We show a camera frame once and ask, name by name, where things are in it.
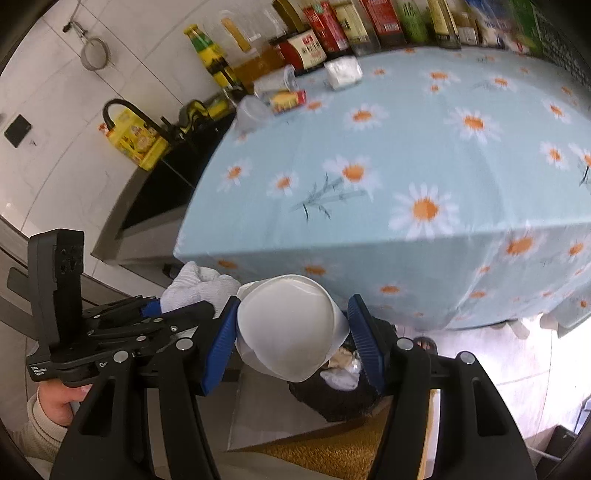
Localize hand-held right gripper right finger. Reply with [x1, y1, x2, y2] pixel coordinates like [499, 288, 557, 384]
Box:
[347, 294, 539, 480]

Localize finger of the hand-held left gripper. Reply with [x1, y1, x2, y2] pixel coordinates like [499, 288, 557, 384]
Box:
[82, 295, 162, 324]
[85, 302, 215, 344]

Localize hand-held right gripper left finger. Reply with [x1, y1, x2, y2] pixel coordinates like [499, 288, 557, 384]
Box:
[50, 295, 241, 480]

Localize white towel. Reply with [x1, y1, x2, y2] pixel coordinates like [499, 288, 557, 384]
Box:
[159, 261, 242, 319]

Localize black woven waste bin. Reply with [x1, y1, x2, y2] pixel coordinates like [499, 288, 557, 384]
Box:
[288, 318, 398, 423]

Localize white cup-shaped face mask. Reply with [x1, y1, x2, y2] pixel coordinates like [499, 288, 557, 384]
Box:
[235, 274, 351, 384]

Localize clear plastic cup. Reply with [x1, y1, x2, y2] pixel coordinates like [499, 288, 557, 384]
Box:
[235, 95, 273, 134]

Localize red yellow wrapper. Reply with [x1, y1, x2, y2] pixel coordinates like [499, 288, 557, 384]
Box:
[269, 89, 308, 114]

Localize clear plastic container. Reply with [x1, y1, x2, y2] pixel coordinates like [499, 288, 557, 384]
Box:
[253, 65, 298, 97]

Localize white plastic bag wad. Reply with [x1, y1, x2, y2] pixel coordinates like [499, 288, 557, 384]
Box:
[323, 56, 365, 89]

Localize person's left forearm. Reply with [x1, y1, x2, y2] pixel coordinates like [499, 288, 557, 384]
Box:
[9, 394, 70, 467]

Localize person's left hand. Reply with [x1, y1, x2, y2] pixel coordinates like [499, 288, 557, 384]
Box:
[37, 383, 93, 428]

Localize black kitchen sink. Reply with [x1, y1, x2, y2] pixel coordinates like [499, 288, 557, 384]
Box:
[115, 120, 232, 241]

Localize mustard trousers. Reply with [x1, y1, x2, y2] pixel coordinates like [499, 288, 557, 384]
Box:
[231, 415, 435, 480]

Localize yellow dish soap bottle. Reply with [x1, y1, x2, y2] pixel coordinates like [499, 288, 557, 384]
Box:
[99, 108, 169, 171]

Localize daisy print blue tablecloth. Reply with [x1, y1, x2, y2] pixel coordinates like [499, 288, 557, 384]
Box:
[173, 44, 591, 330]

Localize black faucet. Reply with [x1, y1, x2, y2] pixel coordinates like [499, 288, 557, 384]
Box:
[102, 99, 185, 144]

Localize yellow black cloth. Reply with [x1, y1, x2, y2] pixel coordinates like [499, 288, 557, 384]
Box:
[178, 99, 218, 134]

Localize yellow green sponge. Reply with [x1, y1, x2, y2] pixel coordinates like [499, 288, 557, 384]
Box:
[205, 97, 236, 120]

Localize metal mesh strainer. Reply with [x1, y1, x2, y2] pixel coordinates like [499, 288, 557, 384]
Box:
[69, 18, 114, 72]

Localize green label dark bottle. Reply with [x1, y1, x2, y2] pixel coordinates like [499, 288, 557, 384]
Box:
[184, 24, 241, 90]

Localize clear cooking oil jug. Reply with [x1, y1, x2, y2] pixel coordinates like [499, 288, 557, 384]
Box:
[203, 9, 287, 93]

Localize dark sauce jug red label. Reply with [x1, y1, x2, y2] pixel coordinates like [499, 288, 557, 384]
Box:
[270, 0, 329, 77]

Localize black cap red label bottle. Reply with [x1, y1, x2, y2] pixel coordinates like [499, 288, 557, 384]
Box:
[302, 0, 352, 55]

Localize yellow cap clear bottle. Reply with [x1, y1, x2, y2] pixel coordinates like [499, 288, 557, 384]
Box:
[332, 0, 382, 54]

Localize gold cap red label bottle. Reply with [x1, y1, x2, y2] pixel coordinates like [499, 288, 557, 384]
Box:
[360, 0, 409, 49]

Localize green drink bottle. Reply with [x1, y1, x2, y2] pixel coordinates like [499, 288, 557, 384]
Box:
[396, 0, 432, 44]

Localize small yellow cap bottle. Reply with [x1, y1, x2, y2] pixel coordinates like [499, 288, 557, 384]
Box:
[425, 0, 462, 49]

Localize small glass jar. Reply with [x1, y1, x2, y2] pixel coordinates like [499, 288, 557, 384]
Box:
[455, 9, 478, 46]

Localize white blue plastic bag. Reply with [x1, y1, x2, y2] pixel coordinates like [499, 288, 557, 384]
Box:
[466, 0, 522, 49]

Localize green plastic bag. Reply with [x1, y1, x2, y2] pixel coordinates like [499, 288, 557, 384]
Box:
[508, 0, 546, 56]

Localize blue patterned curtain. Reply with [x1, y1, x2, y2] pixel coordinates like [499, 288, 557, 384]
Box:
[536, 0, 591, 93]

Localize small black wall switch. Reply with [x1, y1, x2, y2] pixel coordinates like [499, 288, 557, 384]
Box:
[4, 115, 34, 148]

